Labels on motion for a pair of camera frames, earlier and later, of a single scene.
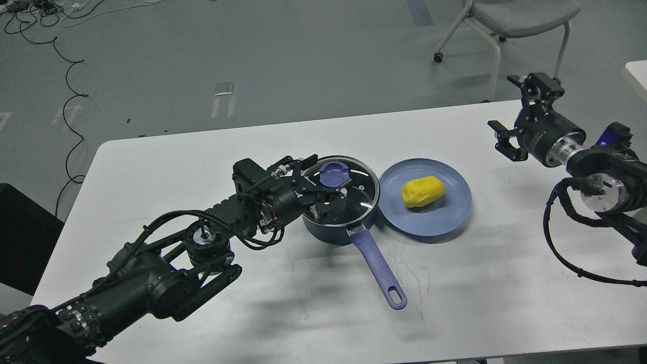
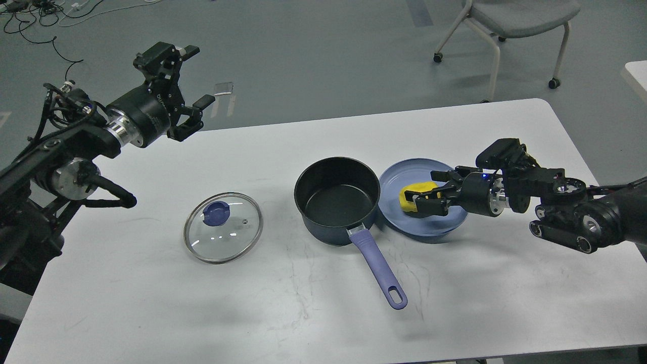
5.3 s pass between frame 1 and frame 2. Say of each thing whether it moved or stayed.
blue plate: stayed
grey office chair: stayed
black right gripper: moved
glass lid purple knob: moved
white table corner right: stayed
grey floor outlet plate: stayed
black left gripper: moved
